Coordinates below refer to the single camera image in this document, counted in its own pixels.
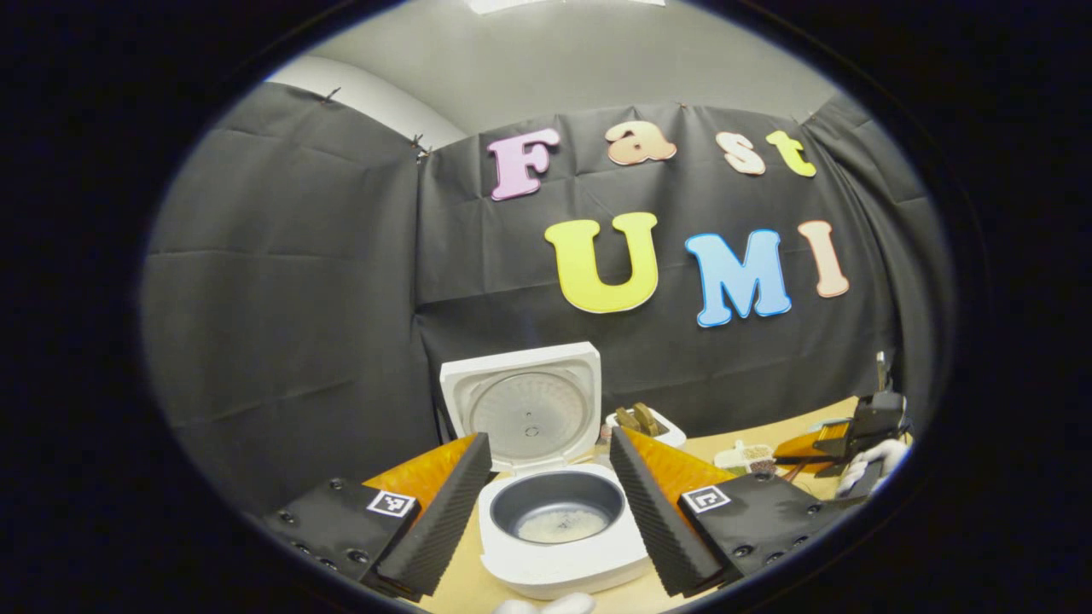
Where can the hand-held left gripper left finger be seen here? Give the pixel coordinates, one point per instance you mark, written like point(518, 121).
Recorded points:
point(439, 520)

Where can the white toaster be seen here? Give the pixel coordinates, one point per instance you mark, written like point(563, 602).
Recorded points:
point(670, 437)

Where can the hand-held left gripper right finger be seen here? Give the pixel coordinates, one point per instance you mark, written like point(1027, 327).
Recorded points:
point(657, 512)

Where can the black backdrop cloth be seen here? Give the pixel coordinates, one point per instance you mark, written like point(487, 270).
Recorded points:
point(273, 324)

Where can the white rice cooker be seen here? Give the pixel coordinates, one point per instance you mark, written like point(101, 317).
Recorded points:
point(563, 567)

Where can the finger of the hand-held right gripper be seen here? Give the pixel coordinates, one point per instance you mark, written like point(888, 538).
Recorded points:
point(819, 443)

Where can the brown toast slice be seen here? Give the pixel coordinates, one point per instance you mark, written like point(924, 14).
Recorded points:
point(646, 418)
point(628, 419)

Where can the white divided grain dish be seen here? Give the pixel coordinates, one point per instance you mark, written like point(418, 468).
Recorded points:
point(742, 456)

